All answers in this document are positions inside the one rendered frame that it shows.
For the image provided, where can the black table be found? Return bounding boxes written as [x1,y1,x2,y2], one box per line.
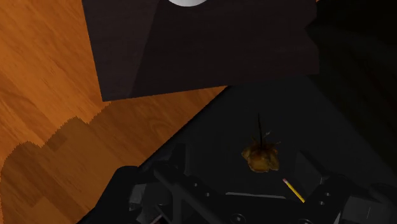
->
[76,76,397,224]

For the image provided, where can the yellow pencil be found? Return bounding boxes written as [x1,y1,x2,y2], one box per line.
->
[282,178,306,204]

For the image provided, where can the yellow rose with dark stem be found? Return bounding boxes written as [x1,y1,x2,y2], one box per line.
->
[241,113,282,174]

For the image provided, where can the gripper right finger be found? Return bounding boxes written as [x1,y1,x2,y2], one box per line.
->
[293,151,397,224]

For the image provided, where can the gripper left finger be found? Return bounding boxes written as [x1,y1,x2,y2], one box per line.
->
[129,143,231,224]

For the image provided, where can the dark robot stand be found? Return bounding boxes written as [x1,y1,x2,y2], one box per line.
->
[81,0,321,102]

